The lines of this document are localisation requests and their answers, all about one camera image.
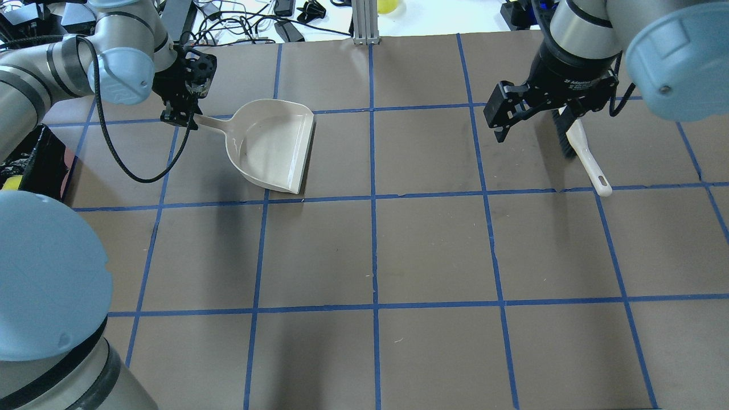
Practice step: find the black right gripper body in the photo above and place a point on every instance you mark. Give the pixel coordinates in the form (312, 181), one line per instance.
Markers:
(569, 75)

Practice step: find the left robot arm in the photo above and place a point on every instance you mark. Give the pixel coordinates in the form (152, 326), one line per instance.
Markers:
(56, 287)

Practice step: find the beige hand brush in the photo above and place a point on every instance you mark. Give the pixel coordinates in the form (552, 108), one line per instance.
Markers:
(573, 141)

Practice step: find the black power adapter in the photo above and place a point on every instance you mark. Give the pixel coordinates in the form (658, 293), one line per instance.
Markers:
(519, 15)

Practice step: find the green yellow sponge piece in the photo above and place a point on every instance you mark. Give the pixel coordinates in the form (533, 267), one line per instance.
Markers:
(12, 183)

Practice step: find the aluminium frame post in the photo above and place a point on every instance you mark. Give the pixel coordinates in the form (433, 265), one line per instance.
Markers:
(365, 22)

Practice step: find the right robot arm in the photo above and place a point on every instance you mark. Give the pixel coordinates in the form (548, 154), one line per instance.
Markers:
(675, 54)

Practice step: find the black trash bag bin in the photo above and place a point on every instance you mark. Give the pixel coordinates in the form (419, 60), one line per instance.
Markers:
(43, 160)

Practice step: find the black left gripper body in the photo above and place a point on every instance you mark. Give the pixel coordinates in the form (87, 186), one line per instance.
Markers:
(168, 84)

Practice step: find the beige plastic dustpan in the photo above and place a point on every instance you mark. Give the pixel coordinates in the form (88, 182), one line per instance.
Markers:
(268, 141)

